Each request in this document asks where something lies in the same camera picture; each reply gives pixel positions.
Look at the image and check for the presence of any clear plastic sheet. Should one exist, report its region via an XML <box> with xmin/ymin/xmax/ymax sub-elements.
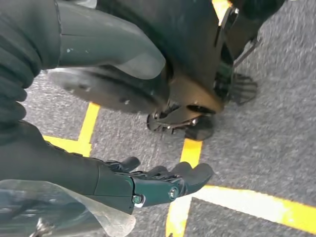
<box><xmin>0</xmin><ymin>179</ymin><xmax>137</xmax><ymax>237</ymax></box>

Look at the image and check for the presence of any yellow floor tape corner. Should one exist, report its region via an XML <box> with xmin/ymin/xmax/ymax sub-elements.
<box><xmin>42</xmin><ymin>102</ymin><xmax>101</xmax><ymax>158</ymax></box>

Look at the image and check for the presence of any black robot right foot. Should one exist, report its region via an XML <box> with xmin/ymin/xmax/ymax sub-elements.
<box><xmin>147</xmin><ymin>104</ymin><xmax>216</xmax><ymax>142</ymax></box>

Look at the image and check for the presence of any black robot foot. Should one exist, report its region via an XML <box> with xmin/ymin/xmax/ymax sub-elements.
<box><xmin>228</xmin><ymin>72</ymin><xmax>259</xmax><ymax>106</ymax></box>
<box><xmin>147</xmin><ymin>104</ymin><xmax>216</xmax><ymax>142</ymax></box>

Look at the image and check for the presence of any yellow floor tape junction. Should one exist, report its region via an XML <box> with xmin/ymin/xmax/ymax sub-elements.
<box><xmin>164</xmin><ymin>0</ymin><xmax>316</xmax><ymax>237</ymax></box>

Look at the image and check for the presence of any black robot left foot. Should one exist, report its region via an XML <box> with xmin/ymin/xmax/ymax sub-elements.
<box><xmin>228</xmin><ymin>72</ymin><xmax>259</xmax><ymax>106</ymax></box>

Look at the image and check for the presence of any black robot left leg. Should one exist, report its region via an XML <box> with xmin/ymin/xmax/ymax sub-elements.
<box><xmin>215</xmin><ymin>0</ymin><xmax>287</xmax><ymax>68</ymax></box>

